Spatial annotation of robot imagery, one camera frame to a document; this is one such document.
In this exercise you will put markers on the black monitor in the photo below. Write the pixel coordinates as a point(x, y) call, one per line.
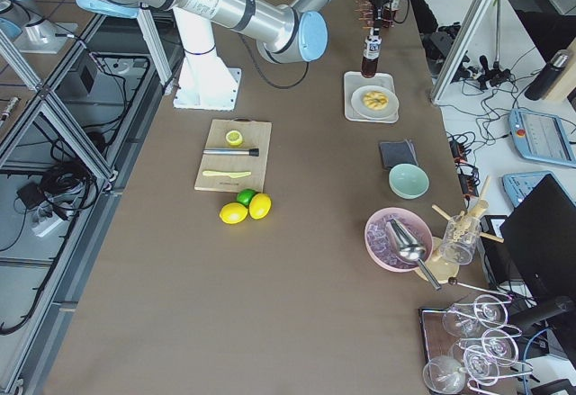
point(540, 237)

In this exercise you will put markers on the blue teach pendant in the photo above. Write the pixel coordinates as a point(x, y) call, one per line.
point(540, 137)

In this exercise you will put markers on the bamboo cutting board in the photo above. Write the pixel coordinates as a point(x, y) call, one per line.
point(256, 135)

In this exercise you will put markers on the whole yellow lemon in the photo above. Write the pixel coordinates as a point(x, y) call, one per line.
point(233, 213)
point(259, 206)

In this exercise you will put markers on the yellow-green plastic knife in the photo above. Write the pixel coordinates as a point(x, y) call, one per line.
point(229, 174)

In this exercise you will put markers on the black thermos bottle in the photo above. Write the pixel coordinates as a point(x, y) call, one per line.
point(548, 75)

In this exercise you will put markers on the whole yellow lemon far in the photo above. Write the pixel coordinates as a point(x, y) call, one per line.
point(259, 206)

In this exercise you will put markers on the whole yellow lemon near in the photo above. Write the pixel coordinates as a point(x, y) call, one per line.
point(233, 213)

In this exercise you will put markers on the white round plate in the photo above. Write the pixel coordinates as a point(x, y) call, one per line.
point(385, 114)

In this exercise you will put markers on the wine glass on rack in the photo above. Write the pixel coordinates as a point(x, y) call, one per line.
point(471, 319)

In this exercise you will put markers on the clear glass pitcher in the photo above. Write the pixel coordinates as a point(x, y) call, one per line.
point(459, 242)

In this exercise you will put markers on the tea bottle white cap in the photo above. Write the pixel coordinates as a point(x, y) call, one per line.
point(371, 53)

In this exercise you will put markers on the mint green bowl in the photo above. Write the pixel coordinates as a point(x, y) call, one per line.
point(408, 181)

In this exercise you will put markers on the copper wire bottle rack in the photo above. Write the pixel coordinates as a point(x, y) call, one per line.
point(370, 12)

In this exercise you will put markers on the pink ice bowl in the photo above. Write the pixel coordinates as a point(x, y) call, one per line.
point(379, 244)

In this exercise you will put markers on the steel ice scoop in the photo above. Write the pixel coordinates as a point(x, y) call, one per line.
point(410, 250)

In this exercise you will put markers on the half lemon slice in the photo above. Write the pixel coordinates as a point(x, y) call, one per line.
point(234, 138)

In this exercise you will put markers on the grey folded cloth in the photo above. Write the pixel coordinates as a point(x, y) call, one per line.
point(394, 153)

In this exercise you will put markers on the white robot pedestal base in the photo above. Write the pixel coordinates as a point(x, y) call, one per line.
point(205, 82)

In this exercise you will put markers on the cream serving tray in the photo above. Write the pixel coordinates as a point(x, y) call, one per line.
point(356, 87)

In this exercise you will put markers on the green lime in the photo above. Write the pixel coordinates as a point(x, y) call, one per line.
point(245, 196)

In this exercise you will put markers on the braided ring bread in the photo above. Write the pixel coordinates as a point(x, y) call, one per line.
point(375, 100)

